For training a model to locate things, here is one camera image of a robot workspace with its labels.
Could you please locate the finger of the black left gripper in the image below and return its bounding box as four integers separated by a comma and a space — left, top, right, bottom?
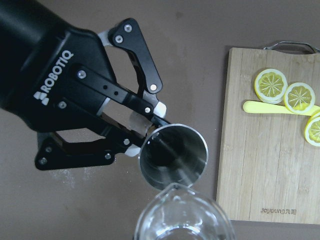
34, 126, 146, 171
98, 18, 167, 118

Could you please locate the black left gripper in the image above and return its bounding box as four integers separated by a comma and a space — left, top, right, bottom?
0, 0, 115, 133

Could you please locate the steel double jigger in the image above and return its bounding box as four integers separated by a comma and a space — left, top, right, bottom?
139, 123, 209, 191

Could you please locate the small glass measuring cup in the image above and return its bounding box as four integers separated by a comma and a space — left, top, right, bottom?
133, 183, 237, 240

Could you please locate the lemon slice bottom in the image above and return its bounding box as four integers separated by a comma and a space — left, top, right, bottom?
254, 68, 288, 104

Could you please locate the lemon slice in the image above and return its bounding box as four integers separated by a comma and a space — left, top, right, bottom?
304, 111, 320, 147
254, 68, 288, 104
283, 82, 316, 114

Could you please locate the lemon slice middle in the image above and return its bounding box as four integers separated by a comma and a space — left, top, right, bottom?
283, 82, 316, 114

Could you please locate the bamboo cutting board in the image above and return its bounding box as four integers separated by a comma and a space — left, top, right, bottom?
216, 47, 320, 224

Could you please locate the lemon slice top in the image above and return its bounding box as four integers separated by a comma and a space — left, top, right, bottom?
304, 111, 320, 147

